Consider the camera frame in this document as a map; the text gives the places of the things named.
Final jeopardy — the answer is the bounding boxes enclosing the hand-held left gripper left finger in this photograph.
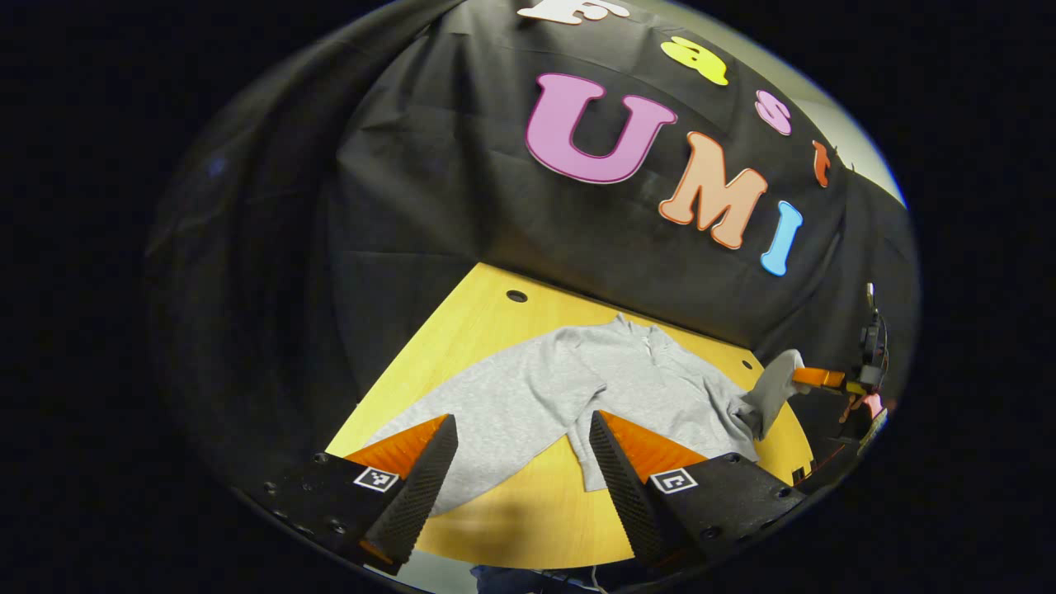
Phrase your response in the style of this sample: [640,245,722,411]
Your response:
[262,412,460,577]

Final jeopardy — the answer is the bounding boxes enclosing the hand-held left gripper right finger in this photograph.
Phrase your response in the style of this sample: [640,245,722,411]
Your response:
[589,409,808,572]

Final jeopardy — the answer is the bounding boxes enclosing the grey zip-neck sweatshirt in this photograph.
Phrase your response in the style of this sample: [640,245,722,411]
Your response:
[363,313,805,517]

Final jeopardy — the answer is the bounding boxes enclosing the person's dark blue trousers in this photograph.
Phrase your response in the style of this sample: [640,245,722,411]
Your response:
[470,564,615,594]

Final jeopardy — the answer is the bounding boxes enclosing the black backdrop cloth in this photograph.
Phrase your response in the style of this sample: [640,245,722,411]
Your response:
[144,0,921,496]

